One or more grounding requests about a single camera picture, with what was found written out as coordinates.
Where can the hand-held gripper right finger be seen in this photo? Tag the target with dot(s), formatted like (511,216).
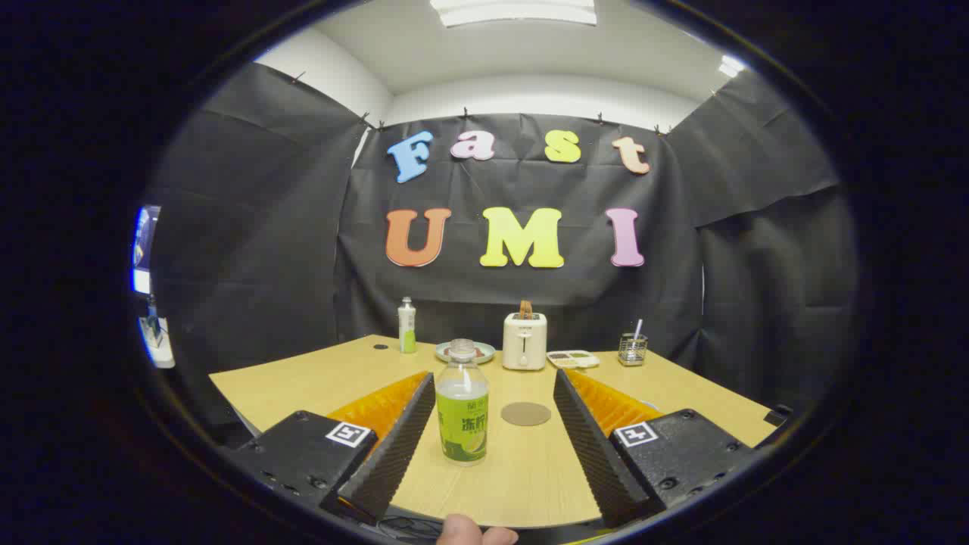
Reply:
(598,462)

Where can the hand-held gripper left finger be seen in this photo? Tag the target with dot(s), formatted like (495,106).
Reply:
(394,462)

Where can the green label juice bottle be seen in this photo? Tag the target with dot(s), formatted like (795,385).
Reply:
(462,431)

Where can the round brown coaster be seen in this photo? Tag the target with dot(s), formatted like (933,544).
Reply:
(526,414)

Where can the slim white green bottle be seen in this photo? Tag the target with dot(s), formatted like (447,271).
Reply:
(407,329)

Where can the wooden table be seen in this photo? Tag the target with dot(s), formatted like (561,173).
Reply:
(530,477)

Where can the white divided tray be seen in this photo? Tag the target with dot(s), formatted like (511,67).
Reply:
(573,359)

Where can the white toaster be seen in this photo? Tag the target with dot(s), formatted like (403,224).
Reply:
(524,344)

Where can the pale green plate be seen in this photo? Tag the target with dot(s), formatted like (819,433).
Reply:
(487,353)

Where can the bright window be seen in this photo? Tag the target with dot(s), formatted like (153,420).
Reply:
(144,250)

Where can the small ceiling light panel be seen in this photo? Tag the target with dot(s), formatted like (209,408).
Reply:
(731,66)

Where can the large ceiling light panel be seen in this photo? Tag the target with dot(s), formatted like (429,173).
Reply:
(515,11)

